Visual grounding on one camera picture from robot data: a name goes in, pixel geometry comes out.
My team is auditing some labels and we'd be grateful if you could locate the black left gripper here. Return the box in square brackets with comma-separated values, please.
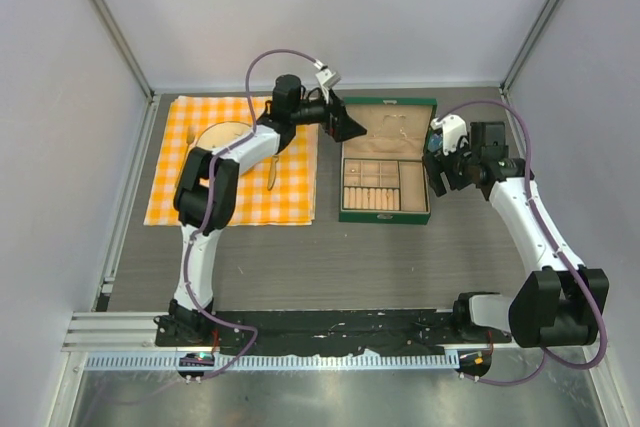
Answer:
[290, 86, 365, 143]

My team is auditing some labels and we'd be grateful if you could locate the green jewelry tray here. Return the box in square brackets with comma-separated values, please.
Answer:
[341, 158, 430, 214]

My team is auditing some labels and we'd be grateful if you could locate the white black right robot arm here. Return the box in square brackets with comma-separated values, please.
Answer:
[423, 115, 609, 348]

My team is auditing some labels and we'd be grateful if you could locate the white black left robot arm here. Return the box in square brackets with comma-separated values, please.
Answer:
[156, 74, 367, 346]

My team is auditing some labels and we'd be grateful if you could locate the green jewelry box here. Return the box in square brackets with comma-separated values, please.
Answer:
[338, 97, 437, 225]

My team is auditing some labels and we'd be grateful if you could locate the blue ceramic bowl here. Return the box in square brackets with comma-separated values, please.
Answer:
[425, 133, 443, 153]

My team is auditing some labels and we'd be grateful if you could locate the gold knife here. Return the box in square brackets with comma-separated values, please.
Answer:
[267, 155, 279, 191]

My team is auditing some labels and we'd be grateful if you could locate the yellow white checkered cloth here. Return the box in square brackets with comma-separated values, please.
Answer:
[144, 96, 318, 226]

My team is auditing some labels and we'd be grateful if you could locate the cream plate with branch pattern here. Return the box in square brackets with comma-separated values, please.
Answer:
[195, 121, 252, 150]

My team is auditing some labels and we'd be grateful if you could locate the gold fork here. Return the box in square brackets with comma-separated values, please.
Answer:
[186, 126, 195, 146]

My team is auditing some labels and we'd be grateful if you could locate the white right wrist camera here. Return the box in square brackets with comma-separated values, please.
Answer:
[430, 114, 467, 156]

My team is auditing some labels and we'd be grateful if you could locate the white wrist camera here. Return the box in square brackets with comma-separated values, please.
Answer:
[314, 60, 341, 103]
[430, 114, 467, 156]

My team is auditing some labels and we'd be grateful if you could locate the silver chain necklace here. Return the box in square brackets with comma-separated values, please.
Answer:
[375, 115, 407, 141]

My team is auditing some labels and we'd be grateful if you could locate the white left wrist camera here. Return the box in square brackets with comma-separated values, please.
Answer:
[314, 60, 341, 103]

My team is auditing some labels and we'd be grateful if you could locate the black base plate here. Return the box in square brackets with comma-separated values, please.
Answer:
[154, 308, 511, 357]

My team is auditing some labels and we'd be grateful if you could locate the aluminium front rail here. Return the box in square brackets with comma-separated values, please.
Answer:
[62, 310, 612, 373]

